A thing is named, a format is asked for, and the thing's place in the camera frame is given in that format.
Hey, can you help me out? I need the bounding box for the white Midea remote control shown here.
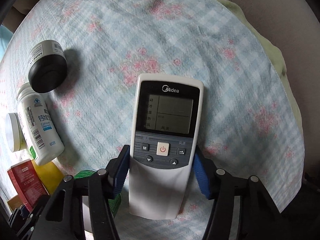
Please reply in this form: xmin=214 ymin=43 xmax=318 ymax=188
xmin=129 ymin=73 xmax=204 ymax=220

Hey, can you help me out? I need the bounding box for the red carton box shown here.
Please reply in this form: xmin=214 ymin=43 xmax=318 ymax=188
xmin=7 ymin=160 xmax=48 ymax=212

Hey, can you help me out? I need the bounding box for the black-capped small jar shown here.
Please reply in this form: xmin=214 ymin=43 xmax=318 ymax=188
xmin=27 ymin=40 xmax=67 ymax=93

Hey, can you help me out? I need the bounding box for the green under blanket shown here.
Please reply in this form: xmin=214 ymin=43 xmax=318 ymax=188
xmin=217 ymin=0 xmax=303 ymax=138

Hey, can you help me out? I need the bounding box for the white-lidded cream jar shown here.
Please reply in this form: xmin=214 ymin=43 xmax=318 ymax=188
xmin=5 ymin=113 xmax=27 ymax=152

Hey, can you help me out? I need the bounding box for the brown cardboard box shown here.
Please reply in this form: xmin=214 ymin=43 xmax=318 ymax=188
xmin=7 ymin=195 xmax=24 ymax=212

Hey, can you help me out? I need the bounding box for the blue checkered floral bedsheet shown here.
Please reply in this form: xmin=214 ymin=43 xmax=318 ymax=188
xmin=0 ymin=0 xmax=306 ymax=240

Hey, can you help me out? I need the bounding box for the white vitamin pill bottle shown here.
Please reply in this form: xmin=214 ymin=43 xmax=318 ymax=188
xmin=16 ymin=83 xmax=65 ymax=166

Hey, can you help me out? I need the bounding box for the green jar with white lid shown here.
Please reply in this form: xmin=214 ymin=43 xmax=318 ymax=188
xmin=74 ymin=170 xmax=122 ymax=217

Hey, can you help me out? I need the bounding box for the yellow tape roll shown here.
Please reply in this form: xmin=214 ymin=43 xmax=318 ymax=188
xmin=31 ymin=160 xmax=64 ymax=195

